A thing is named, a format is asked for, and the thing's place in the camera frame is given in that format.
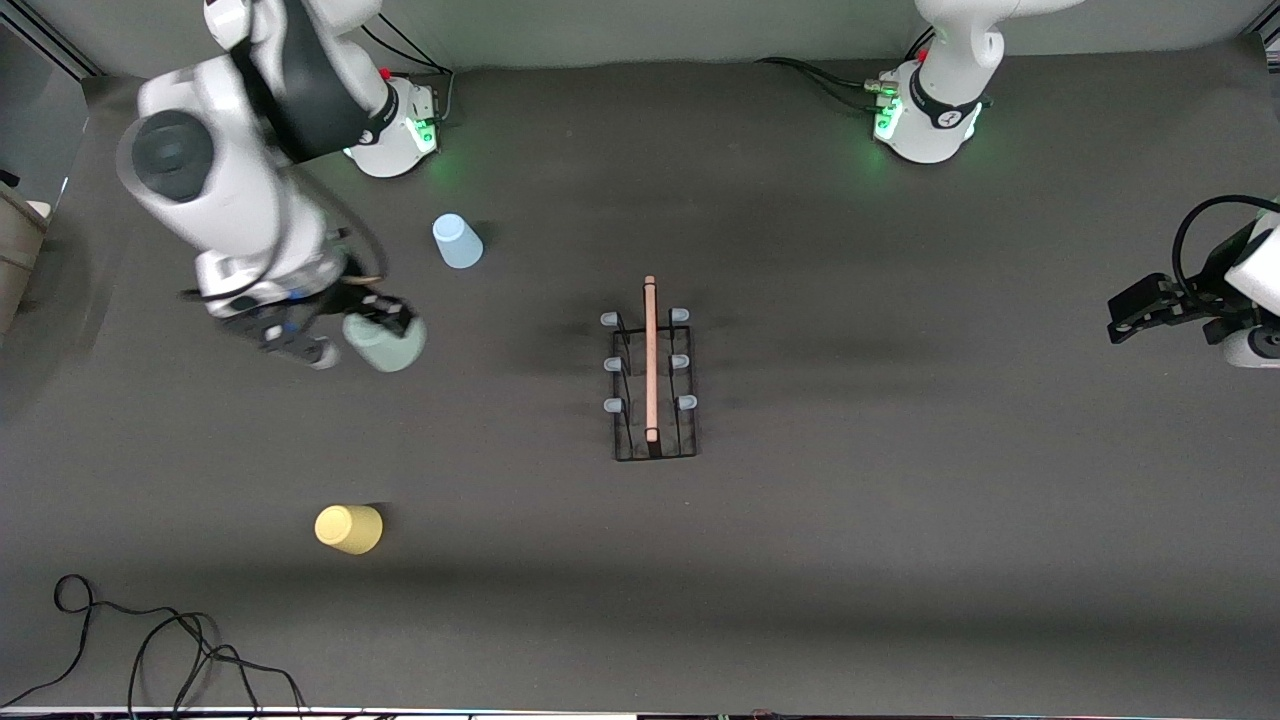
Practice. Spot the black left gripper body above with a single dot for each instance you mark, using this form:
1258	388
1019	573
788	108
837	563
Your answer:
1190	297

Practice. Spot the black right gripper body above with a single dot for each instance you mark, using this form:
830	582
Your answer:
352	297

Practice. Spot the pale green plastic cup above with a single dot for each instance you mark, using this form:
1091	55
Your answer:
385	350

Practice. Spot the yellow plastic cup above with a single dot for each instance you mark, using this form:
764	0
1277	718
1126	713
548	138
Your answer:
348	529

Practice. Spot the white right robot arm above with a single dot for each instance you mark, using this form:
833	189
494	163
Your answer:
230	180

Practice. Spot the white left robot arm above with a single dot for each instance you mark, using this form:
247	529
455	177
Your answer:
950	100

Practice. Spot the light blue plastic cup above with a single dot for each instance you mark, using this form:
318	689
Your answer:
458	243

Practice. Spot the dark grey table mat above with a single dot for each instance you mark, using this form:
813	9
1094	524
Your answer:
800	250

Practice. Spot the black metal frame rail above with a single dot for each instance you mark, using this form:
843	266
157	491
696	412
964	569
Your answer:
1268	38
70	50

